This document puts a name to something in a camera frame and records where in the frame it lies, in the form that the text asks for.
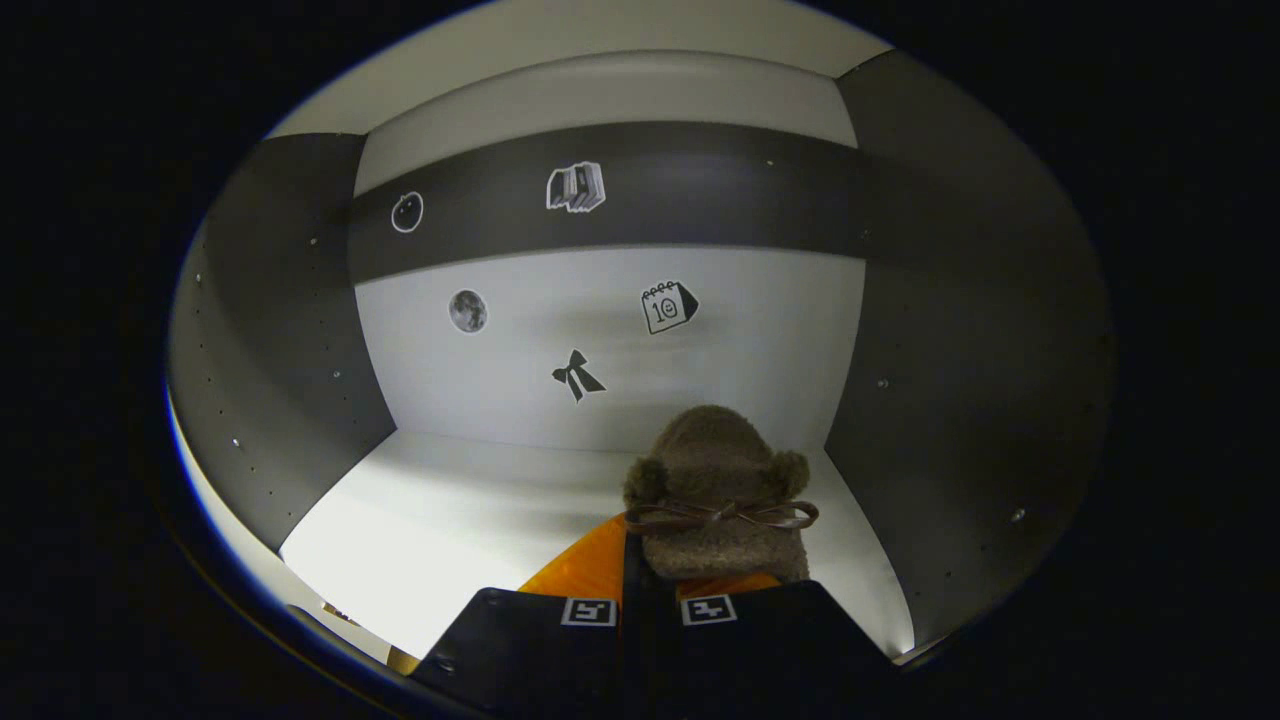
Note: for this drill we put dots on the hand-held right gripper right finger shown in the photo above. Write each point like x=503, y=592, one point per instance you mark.
x=780, y=650

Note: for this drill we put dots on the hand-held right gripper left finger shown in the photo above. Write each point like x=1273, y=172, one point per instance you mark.
x=530, y=650

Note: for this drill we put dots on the brown fuzzy shoe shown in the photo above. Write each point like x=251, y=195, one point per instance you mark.
x=715, y=470

